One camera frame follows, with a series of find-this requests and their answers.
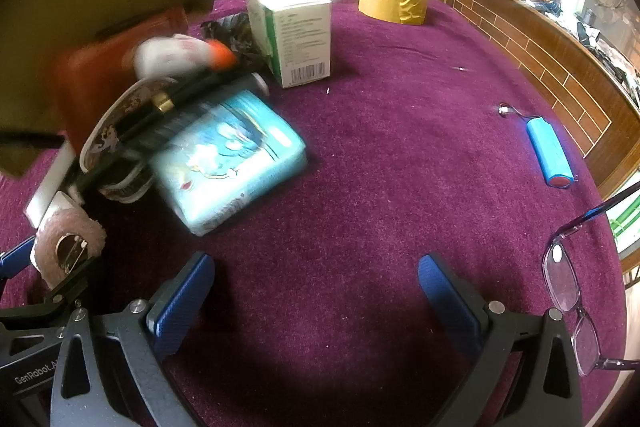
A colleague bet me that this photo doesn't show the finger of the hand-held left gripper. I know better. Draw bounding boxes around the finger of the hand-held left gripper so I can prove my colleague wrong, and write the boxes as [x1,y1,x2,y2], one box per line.
[42,254,103,308]
[0,237,38,280]

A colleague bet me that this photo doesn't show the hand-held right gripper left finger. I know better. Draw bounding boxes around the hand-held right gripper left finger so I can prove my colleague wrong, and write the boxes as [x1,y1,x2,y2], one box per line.
[50,251,217,427]

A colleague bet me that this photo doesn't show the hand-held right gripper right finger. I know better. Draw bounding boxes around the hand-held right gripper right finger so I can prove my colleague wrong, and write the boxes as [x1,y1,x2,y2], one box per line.
[418,254,585,427]

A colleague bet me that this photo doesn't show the pink fuzzy pad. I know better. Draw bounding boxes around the pink fuzzy pad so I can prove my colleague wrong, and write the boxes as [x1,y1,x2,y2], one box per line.
[32,206,107,288]

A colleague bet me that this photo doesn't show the patterned oval tin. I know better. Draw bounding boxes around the patterned oval tin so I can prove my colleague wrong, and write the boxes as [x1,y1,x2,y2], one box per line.
[79,77,181,202]

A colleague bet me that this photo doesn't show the red pouch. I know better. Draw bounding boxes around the red pouch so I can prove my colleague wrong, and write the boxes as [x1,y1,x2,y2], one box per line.
[52,7,188,152]

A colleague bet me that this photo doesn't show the black tube pale end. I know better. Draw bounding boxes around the black tube pale end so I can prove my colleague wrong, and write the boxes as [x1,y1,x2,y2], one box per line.
[75,72,271,192]

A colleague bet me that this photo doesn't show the white green carton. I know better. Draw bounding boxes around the white green carton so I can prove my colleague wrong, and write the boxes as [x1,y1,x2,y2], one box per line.
[244,0,333,89]

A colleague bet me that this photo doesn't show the blue cylindrical battery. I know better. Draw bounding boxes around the blue cylindrical battery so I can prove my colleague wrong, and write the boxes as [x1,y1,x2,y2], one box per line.
[525,117,573,188]

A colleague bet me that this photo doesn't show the green bamboo decoration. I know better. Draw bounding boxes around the green bamboo decoration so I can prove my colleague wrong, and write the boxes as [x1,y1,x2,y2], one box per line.
[607,197,640,238]

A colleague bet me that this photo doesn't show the wooden counter cabinet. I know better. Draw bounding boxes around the wooden counter cabinet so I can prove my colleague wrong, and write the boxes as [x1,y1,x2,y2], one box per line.
[425,0,640,202]

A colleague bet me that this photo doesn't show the black crinkly packet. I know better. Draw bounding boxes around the black crinkly packet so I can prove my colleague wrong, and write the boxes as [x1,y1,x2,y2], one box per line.
[200,12,271,72]

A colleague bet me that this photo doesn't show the yellow tape roll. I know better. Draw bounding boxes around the yellow tape roll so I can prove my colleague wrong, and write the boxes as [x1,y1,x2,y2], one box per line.
[358,0,429,26]

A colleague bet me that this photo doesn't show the pile of counter clutter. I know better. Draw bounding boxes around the pile of counter clutter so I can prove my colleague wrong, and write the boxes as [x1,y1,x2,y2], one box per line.
[500,0,640,108]

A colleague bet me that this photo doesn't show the clear frame glasses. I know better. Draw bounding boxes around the clear frame glasses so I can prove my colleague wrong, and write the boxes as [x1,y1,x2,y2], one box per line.
[542,182,640,378]

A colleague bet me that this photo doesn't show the battery connector cable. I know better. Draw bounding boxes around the battery connector cable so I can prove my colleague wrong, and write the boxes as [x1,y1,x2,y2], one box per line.
[495,104,532,124]

